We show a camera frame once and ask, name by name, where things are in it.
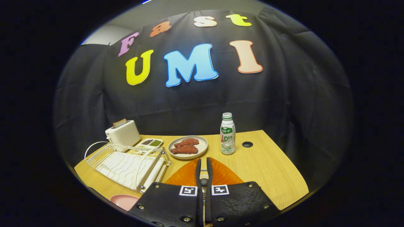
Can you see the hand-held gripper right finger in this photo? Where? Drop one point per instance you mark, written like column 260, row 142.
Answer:
column 240, row 205

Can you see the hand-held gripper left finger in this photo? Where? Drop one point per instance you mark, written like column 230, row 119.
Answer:
column 167, row 205

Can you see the pink plate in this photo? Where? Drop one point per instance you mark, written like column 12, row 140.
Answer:
column 124, row 201

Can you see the beige plate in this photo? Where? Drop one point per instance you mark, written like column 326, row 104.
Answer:
column 203, row 146

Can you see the white drip tray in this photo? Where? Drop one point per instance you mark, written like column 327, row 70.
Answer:
column 126, row 168

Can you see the red meat piece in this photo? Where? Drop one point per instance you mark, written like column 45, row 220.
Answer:
column 187, row 142
column 184, row 150

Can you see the divided tray of beans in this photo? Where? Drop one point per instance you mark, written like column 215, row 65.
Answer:
column 151, row 142

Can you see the white green drink bottle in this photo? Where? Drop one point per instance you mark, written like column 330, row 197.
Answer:
column 228, row 135

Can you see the white toaster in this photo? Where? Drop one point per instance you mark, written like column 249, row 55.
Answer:
column 124, row 135

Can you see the toast slice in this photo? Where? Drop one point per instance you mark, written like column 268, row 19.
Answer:
column 119, row 123

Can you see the black backdrop cloth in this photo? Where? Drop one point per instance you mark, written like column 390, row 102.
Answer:
column 284, row 94

